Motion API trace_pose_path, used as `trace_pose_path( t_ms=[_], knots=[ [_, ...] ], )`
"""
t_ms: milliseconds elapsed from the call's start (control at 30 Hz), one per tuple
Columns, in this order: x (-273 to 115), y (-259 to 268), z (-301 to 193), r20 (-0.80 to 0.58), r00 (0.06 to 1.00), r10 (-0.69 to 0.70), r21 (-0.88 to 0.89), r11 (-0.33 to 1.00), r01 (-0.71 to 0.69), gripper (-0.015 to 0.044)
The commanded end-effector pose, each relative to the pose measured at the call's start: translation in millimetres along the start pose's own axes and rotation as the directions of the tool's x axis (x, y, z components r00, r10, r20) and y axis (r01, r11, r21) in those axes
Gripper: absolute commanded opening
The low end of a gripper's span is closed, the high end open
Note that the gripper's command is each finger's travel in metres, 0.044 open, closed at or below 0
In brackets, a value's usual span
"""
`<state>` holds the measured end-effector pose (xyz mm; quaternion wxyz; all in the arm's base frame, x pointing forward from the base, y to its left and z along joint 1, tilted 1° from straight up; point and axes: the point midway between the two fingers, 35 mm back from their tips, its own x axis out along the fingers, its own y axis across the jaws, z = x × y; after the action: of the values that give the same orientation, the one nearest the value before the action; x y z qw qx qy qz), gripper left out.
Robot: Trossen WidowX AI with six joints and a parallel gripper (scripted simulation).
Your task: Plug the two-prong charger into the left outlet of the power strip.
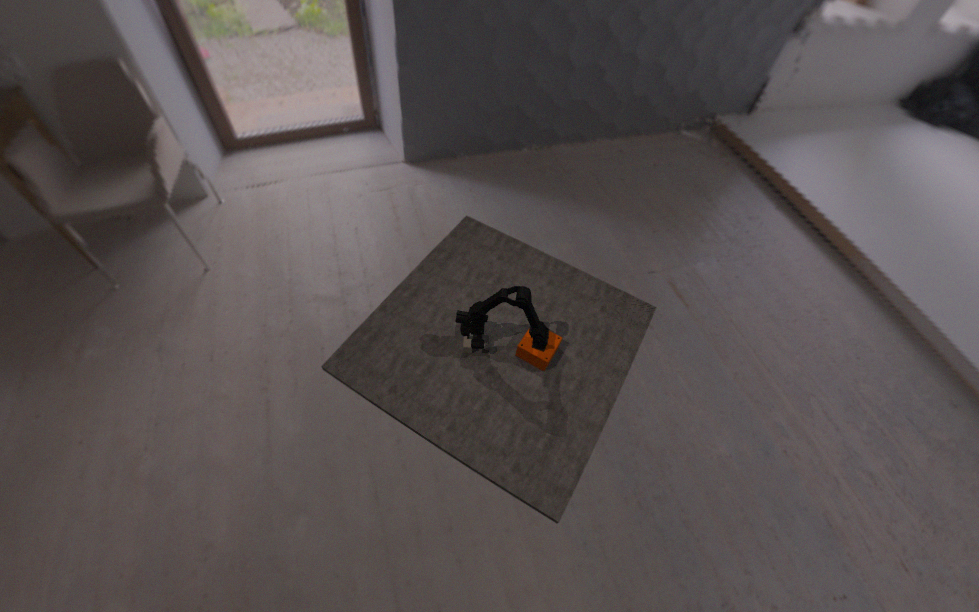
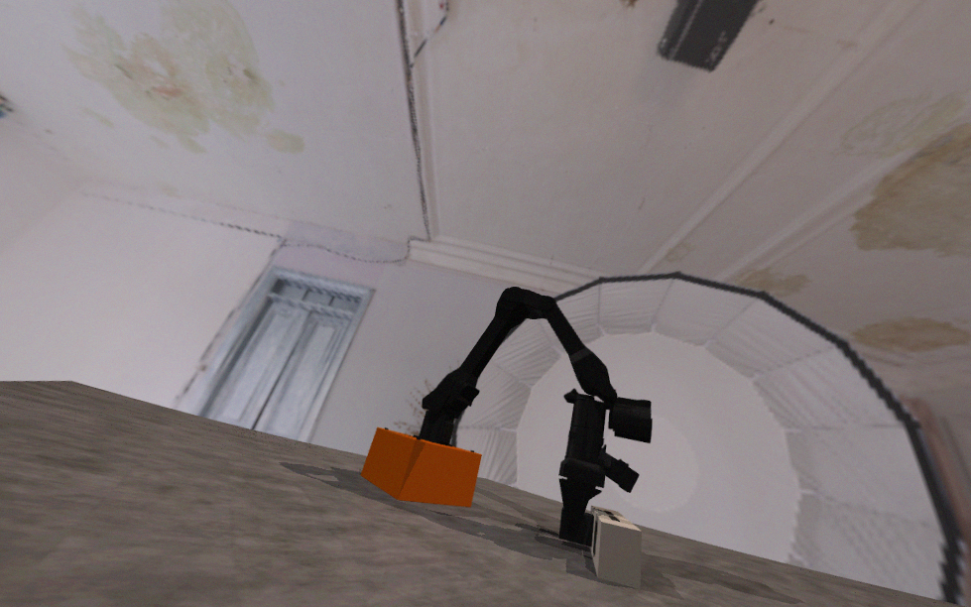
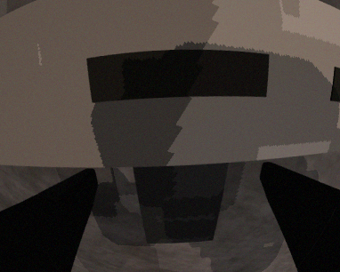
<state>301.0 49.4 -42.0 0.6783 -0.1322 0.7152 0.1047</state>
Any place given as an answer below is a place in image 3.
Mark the black two-prong plug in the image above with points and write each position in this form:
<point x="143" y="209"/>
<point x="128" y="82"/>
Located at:
<point x="180" y="204"/>

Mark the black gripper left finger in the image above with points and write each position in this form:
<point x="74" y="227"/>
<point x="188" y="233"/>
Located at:
<point x="42" y="234"/>

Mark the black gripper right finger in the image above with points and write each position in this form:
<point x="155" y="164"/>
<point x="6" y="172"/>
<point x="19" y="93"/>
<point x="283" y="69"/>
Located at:
<point x="308" y="213"/>

